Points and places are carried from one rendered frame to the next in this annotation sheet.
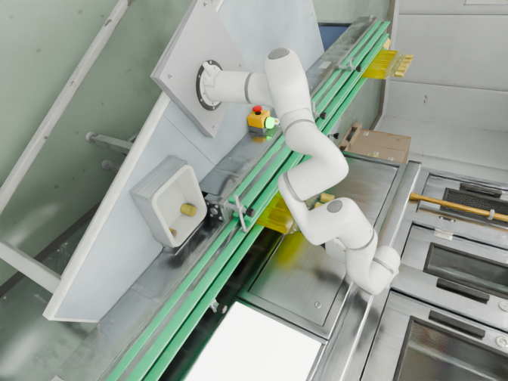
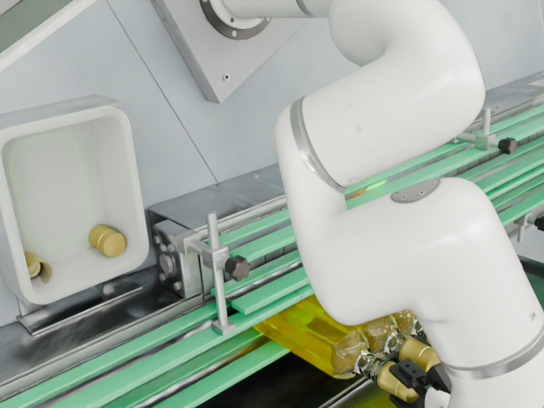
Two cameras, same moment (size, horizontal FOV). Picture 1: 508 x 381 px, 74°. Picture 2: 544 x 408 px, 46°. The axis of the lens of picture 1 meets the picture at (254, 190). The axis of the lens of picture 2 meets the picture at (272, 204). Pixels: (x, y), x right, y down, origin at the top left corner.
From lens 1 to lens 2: 45 cm
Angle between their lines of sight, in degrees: 22
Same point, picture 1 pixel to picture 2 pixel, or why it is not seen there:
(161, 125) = (93, 17)
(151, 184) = (14, 119)
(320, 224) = (354, 236)
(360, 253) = (489, 396)
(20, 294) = not seen: outside the picture
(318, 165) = (389, 60)
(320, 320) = not seen: outside the picture
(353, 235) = (461, 300)
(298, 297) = not seen: outside the picture
